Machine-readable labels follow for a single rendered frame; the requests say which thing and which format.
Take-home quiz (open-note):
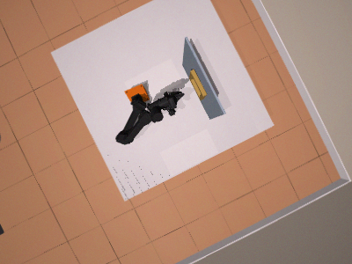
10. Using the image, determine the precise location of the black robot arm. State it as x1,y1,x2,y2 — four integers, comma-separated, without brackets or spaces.
115,93,176,145

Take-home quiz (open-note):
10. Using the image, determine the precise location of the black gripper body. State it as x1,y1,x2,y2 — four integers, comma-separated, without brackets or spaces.
157,92,176,110

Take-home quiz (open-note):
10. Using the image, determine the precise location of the wooden picture frame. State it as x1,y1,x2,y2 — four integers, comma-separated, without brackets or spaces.
189,69,207,100

